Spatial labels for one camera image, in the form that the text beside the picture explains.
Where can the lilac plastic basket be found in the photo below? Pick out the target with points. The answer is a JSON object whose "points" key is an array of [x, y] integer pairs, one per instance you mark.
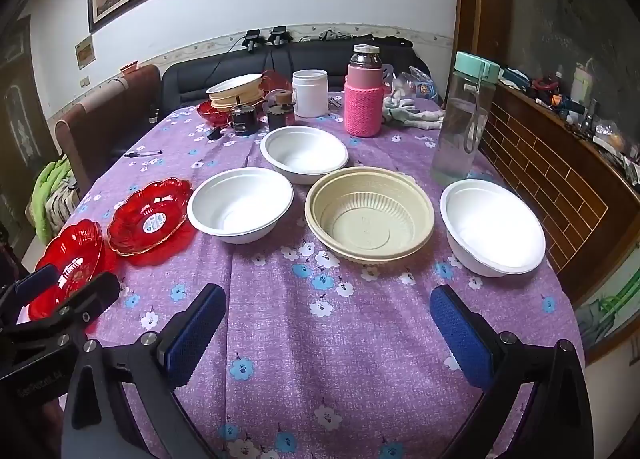
{"points": [[389, 74]]}

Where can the small framed wall picture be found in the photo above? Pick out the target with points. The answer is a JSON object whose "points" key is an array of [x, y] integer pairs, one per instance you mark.
{"points": [[85, 53]]}

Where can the clear bottle with teal lid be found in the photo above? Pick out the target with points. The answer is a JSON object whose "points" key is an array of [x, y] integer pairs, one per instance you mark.
{"points": [[460, 139]]}

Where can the green painted panel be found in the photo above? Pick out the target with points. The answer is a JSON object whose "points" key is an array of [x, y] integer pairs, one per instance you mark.
{"points": [[615, 304]]}

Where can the clutter of small items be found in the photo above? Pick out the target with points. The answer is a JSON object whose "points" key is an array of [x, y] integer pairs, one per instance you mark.
{"points": [[575, 104]]}

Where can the printed blanket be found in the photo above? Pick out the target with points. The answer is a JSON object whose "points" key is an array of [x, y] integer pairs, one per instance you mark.
{"points": [[62, 201]]}

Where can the brown armchair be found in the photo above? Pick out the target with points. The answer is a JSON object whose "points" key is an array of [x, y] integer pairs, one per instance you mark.
{"points": [[110, 109]]}

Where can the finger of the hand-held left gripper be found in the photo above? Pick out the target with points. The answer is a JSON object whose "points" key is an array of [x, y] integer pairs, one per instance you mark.
{"points": [[92, 294], [35, 280]]}

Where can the black pen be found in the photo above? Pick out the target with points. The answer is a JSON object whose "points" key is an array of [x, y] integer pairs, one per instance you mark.
{"points": [[142, 153]]}

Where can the dark glass jar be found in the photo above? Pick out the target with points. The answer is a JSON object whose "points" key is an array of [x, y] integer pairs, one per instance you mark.
{"points": [[244, 121], [281, 115]]}

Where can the red glass plate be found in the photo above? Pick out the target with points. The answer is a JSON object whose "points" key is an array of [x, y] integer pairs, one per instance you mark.
{"points": [[274, 81], [215, 115]]}

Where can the green cloth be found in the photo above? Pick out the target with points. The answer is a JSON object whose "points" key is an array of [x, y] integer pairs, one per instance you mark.
{"points": [[47, 184]]}

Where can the red scalloped plastic plate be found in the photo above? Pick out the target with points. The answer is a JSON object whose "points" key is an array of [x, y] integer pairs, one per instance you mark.
{"points": [[75, 249], [135, 224]]}

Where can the white plastic jar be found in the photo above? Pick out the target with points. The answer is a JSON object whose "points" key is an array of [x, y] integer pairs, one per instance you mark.
{"points": [[310, 94]]}

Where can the dark clothes pile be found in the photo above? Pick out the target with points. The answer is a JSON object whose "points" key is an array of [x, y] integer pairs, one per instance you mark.
{"points": [[380, 41]]}

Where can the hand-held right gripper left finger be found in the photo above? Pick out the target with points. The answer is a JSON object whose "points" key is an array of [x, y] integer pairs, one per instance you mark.
{"points": [[195, 334]]}

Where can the purple floral tablecloth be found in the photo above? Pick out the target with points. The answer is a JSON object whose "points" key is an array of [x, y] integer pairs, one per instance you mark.
{"points": [[325, 339]]}

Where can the bottle with pink knit sleeve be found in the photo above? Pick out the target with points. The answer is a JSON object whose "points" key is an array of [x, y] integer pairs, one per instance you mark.
{"points": [[362, 109]]}

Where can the clear plastic bag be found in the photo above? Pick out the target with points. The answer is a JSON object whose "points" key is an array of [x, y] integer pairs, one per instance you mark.
{"points": [[420, 84]]}

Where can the beige ribbed plastic bowl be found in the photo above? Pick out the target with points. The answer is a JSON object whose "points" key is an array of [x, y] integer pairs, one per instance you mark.
{"points": [[370, 219]]}

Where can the white foam bowl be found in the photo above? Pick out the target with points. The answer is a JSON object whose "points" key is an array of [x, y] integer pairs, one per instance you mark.
{"points": [[490, 224], [240, 204], [302, 151], [235, 83]]}

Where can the black device on sofa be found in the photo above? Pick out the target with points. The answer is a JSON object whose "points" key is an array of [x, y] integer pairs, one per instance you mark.
{"points": [[277, 35], [252, 39]]}

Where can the black leather sofa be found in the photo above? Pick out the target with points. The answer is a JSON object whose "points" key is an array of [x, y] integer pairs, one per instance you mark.
{"points": [[200, 79]]}

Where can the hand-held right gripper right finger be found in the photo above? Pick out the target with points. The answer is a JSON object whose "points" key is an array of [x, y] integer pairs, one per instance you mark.
{"points": [[460, 339]]}

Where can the dark wooden glass-door cabinet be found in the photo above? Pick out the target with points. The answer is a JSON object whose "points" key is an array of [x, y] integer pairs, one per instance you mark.
{"points": [[20, 114]]}

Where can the wooden brick-pattern counter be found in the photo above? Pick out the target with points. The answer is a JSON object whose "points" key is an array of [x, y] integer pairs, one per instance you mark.
{"points": [[550, 164]]}

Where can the pale work gloves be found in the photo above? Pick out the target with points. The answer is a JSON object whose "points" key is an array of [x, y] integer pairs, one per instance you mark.
{"points": [[405, 110]]}

